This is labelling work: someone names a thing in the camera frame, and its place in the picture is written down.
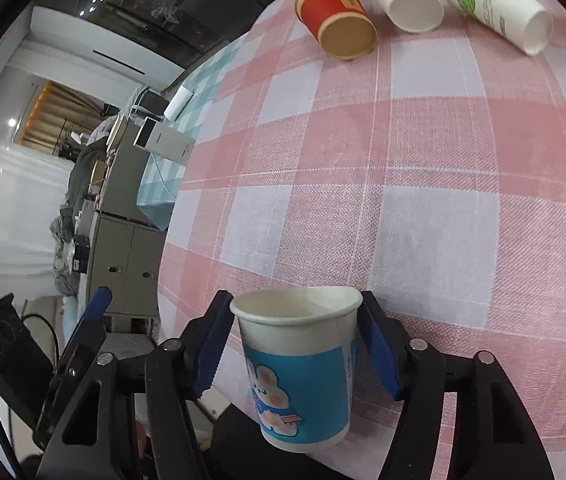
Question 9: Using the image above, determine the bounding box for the blue bunny paper cup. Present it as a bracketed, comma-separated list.
[230, 286, 362, 454]

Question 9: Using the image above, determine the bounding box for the pink checkered tablecloth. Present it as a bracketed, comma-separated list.
[157, 0, 566, 479]

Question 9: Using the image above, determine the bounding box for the red paper cup lying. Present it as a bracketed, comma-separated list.
[295, 0, 379, 61]

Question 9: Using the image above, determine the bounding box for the white power bank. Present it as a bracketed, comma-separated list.
[134, 117, 195, 166]

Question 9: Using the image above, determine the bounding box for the glass display cabinet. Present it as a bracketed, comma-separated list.
[32, 0, 274, 89]

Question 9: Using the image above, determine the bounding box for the grey low cabinet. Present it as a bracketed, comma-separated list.
[78, 115, 166, 318]

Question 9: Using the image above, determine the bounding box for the green white cup right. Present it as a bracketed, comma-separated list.
[448, 0, 554, 56]

